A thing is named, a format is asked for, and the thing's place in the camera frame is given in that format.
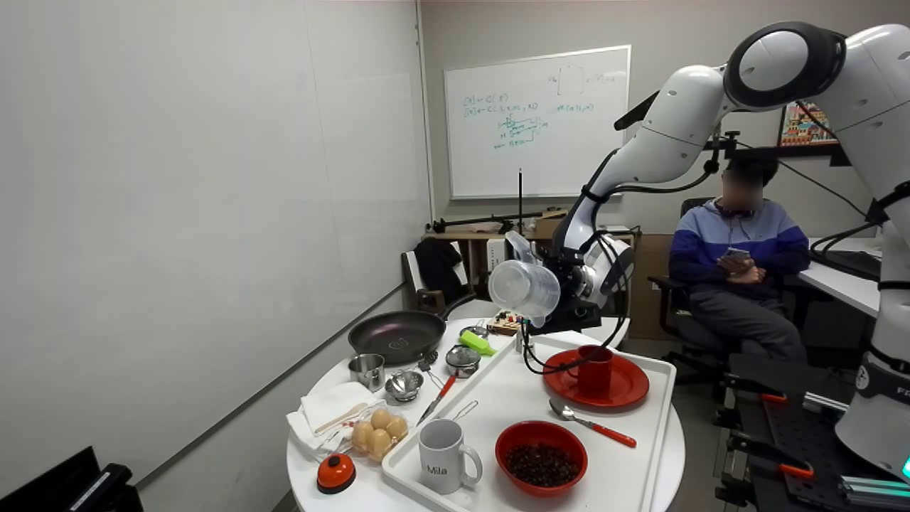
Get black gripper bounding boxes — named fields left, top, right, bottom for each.
left=544, top=246, right=609, bottom=331

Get clear plastic measuring jug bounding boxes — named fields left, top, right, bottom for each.
left=487, top=253, right=562, bottom=327

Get red bowl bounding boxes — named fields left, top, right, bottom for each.
left=492, top=417, right=592, bottom=501

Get small steel bowl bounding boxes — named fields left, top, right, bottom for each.
left=381, top=370, right=426, bottom=407

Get red cup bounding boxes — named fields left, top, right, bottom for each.
left=566, top=343, right=616, bottom=398

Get red plate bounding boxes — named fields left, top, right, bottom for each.
left=541, top=343, right=654, bottom=412

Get green plastic item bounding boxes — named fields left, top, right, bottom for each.
left=457, top=327, right=498, bottom=358

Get black tripod boom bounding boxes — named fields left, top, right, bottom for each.
left=424, top=166, right=572, bottom=236

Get white plastic tray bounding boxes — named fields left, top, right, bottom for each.
left=377, top=324, right=679, bottom=512

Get black fabric bag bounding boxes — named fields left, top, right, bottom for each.
left=406, top=236, right=472, bottom=306

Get seated person blue sweater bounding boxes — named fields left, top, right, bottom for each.
left=667, top=144, right=814, bottom=366

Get coffee bean pile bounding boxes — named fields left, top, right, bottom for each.
left=509, top=441, right=579, bottom=489

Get white whiteboard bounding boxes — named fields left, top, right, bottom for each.
left=444, top=43, right=633, bottom=202

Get dark frying pan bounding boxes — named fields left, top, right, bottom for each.
left=347, top=310, right=450, bottom=370

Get white mug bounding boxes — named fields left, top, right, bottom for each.
left=416, top=417, right=487, bottom=495

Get steel cup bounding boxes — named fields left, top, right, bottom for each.
left=347, top=348, right=386, bottom=393

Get bread rolls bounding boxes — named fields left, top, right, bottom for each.
left=367, top=428, right=394, bottom=464

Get white desk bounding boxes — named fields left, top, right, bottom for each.
left=795, top=236, right=889, bottom=320

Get white napkin stack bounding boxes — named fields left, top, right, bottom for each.
left=285, top=378, right=381, bottom=457

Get red tomato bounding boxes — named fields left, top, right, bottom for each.
left=313, top=451, right=357, bottom=495

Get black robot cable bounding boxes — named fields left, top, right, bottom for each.
left=515, top=236, right=636, bottom=378

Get brown wooden shelf frame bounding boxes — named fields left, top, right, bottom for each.
left=421, top=209, right=643, bottom=320

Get red-handled metal spoon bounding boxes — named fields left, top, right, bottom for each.
left=546, top=395, right=640, bottom=451

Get colourful wall picture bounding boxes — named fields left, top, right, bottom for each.
left=775, top=97, right=842, bottom=154

